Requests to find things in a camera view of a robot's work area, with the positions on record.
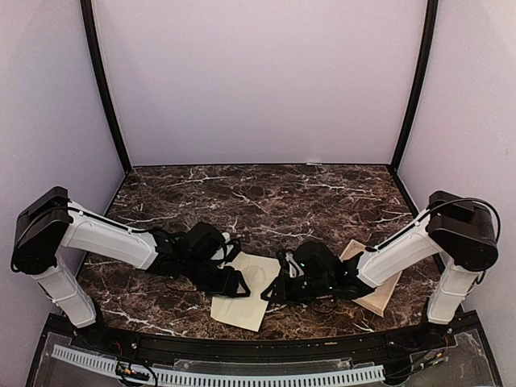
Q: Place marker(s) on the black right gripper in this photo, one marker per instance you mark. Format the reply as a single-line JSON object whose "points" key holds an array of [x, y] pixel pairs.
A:
{"points": [[283, 293]]}

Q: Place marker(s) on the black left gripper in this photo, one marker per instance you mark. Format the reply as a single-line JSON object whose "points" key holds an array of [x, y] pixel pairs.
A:
{"points": [[227, 286]]}

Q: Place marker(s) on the cream paper envelope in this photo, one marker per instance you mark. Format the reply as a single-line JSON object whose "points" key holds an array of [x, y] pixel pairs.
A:
{"points": [[247, 313]]}

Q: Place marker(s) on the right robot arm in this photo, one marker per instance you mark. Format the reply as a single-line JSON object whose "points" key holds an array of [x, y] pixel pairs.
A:
{"points": [[467, 230]]}

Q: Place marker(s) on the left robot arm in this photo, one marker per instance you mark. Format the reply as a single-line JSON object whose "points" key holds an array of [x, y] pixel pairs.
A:
{"points": [[54, 221]]}

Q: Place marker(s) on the black curved front rail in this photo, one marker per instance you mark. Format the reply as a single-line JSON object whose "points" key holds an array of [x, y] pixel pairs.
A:
{"points": [[379, 347]]}

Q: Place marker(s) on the white slotted cable duct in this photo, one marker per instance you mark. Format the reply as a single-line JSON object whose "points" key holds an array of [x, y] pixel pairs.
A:
{"points": [[204, 373]]}

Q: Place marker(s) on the left black frame post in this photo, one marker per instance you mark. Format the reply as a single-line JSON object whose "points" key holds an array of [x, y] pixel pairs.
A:
{"points": [[87, 11]]}

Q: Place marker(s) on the black frame post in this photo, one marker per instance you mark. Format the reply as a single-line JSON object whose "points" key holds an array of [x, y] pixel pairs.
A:
{"points": [[420, 72], [87, 11]]}

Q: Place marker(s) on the right black frame post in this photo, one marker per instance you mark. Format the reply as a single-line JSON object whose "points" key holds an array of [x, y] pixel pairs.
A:
{"points": [[420, 72]]}

